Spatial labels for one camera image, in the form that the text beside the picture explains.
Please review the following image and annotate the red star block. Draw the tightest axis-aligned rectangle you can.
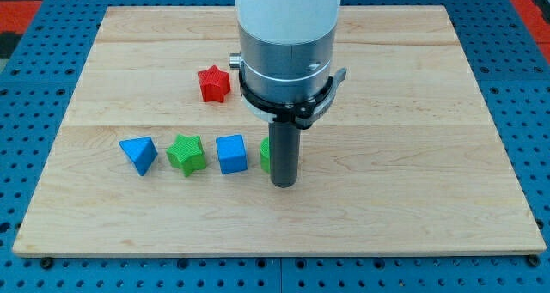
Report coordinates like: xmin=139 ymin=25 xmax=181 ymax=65
xmin=198 ymin=65 xmax=231 ymax=103

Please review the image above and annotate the blue cube block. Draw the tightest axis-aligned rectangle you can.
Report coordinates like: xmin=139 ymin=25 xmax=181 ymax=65
xmin=216 ymin=134 xmax=248 ymax=174

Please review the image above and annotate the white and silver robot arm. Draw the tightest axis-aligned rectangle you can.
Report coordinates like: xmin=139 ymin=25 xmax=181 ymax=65
xmin=229 ymin=0 xmax=346 ymax=187

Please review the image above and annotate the blue triangle block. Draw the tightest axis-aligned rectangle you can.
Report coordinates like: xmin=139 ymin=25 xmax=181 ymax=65
xmin=119 ymin=137 xmax=158 ymax=176

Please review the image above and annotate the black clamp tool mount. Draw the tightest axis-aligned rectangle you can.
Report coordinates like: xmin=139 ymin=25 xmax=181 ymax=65
xmin=238 ymin=68 xmax=347 ymax=130

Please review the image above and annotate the light wooden board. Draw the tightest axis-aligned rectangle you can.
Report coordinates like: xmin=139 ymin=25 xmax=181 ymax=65
xmin=13 ymin=5 xmax=547 ymax=258

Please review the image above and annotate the green star block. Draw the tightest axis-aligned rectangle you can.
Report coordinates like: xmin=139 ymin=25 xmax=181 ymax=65
xmin=166 ymin=134 xmax=207 ymax=177

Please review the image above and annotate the green cylinder block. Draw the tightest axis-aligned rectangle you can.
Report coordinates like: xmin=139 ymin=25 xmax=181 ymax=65
xmin=259 ymin=137 xmax=270 ymax=174

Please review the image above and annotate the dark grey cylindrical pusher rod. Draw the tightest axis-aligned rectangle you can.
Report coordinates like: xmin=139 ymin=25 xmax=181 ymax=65
xmin=269 ymin=122 xmax=300 ymax=188

